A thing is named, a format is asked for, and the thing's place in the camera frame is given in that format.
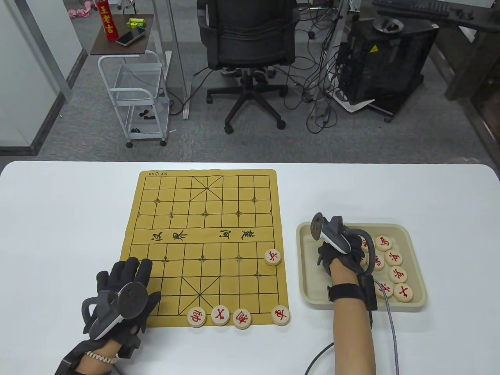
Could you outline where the white metal frame post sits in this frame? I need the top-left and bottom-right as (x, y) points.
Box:
(152, 0), (193, 120)

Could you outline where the white paper sheet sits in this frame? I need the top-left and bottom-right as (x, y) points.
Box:
(333, 87), (376, 113)

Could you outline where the white bead bracelet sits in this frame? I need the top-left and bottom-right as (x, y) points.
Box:
(86, 350), (120, 364)

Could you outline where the person's left hand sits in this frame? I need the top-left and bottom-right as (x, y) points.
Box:
(82, 257), (161, 344)

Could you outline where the red drink can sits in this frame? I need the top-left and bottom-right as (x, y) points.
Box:
(96, 0), (119, 42)

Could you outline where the black keyboard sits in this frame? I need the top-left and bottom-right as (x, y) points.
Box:
(376, 0), (451, 17)

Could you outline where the black office chair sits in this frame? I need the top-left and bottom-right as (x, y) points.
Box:
(196, 0), (300, 135)

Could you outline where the dark wooden desk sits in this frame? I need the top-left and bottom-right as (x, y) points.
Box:
(371, 0), (500, 103)

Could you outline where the yellow chess board mat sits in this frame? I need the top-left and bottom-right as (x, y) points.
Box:
(117, 169), (291, 329)

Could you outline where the person's left forearm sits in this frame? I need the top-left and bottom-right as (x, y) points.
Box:
(73, 339), (122, 375)

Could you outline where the beige plastic tray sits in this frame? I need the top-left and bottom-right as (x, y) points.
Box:
(296, 222), (428, 312)

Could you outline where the grey glove controller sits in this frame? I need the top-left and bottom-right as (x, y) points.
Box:
(311, 212), (376, 275)
(81, 282), (149, 340)

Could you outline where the grey round dish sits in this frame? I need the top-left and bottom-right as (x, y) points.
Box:
(373, 17), (404, 34)

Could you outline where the light grey cable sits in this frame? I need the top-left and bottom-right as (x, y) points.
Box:
(373, 278), (400, 375)

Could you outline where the person's right forearm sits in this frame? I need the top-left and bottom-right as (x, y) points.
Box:
(329, 269), (379, 375)

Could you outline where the person's right hand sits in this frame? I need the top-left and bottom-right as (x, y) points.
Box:
(317, 234), (368, 279)

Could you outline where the black smartphone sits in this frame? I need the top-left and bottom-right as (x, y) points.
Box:
(115, 28), (147, 47)

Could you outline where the tangle of black cables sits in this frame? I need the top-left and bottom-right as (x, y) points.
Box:
(284, 21), (354, 134)

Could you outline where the grey left glove controller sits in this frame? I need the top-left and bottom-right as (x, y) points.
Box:
(81, 282), (149, 340)

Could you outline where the black computer tower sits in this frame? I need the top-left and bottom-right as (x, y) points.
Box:
(336, 18), (440, 122)

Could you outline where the dark grey cable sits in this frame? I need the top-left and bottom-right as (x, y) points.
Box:
(304, 342), (335, 375)

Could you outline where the grey right glove controller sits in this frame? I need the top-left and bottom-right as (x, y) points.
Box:
(311, 212), (376, 275)

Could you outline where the white partition panel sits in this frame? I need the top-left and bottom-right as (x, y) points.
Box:
(0, 0), (88, 157)

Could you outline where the cluster of wooden chess discs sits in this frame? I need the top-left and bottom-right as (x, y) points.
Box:
(357, 234), (414, 304)

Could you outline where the white rolling cart brown top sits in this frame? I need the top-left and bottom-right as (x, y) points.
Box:
(90, 14), (171, 148)

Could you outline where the pink crumpled object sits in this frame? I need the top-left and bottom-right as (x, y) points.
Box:
(68, 0), (96, 18)

